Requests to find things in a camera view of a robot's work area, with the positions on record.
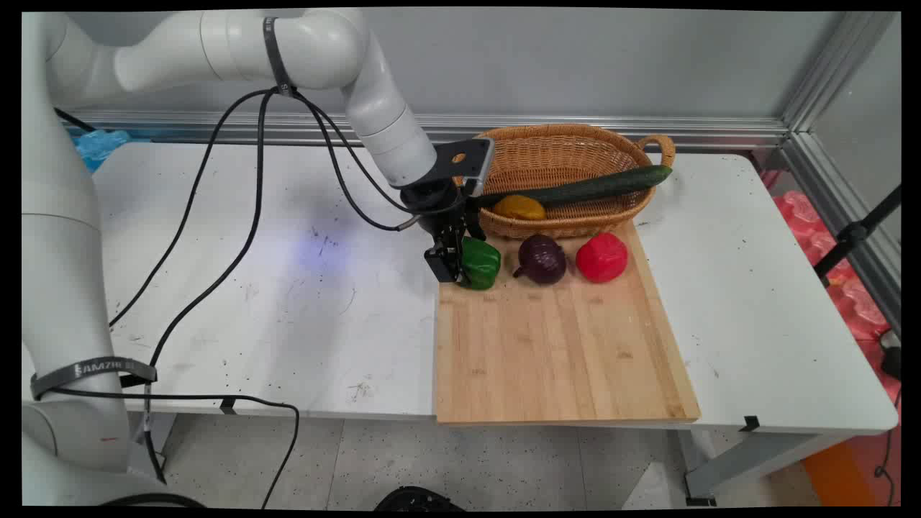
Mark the blue plastic bag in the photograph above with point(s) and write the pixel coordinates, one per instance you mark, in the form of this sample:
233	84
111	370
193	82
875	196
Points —
101	147

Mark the purple red onion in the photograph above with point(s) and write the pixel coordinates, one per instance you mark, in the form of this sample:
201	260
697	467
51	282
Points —
542	259

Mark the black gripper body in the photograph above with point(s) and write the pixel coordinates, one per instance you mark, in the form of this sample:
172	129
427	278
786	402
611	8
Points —
435	205

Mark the aluminium rear frame rail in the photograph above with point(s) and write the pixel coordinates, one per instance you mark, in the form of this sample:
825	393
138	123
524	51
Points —
575	129

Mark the wooden cutting board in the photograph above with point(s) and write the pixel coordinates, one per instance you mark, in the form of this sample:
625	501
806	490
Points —
561	345

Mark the pink bubble wrap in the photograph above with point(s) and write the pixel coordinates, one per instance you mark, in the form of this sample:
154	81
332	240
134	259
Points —
849	288

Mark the black tape piece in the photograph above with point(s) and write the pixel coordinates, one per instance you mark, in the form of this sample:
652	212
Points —
750	424
229	405

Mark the small black device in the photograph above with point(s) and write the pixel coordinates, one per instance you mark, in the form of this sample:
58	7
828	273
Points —
892	356

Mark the long dark green cucumber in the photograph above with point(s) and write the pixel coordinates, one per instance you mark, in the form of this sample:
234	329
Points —
590	187

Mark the grey table leg frame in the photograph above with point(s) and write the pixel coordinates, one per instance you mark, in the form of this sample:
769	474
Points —
748	460

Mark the black tripod stand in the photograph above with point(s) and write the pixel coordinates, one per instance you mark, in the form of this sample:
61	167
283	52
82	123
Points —
853	234

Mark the yellow bell pepper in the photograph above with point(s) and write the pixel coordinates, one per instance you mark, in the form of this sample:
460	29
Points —
519	208

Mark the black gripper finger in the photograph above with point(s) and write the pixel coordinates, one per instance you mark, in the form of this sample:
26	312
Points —
475	224
446	262

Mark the orange box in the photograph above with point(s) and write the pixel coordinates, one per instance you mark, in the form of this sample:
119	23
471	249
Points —
838	471

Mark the grey table leg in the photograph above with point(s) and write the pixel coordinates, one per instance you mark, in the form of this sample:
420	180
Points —
152	439

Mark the aluminium side frame rail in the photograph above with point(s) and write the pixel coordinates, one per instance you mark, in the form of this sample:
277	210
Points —
835	144

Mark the green bell pepper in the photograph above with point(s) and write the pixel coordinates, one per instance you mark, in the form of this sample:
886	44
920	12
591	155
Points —
482	264

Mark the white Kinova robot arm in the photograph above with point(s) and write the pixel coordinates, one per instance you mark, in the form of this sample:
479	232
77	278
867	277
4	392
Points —
65	288

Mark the woven wicker basket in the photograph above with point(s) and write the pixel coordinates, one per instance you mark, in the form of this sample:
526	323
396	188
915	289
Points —
575	155

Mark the black round floor object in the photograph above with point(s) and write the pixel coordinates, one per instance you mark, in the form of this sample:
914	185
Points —
417	500

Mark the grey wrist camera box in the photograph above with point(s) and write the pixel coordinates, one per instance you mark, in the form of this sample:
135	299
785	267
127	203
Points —
468	162

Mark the red bell pepper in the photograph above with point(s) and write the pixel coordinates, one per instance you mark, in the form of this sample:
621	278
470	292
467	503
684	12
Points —
601	257

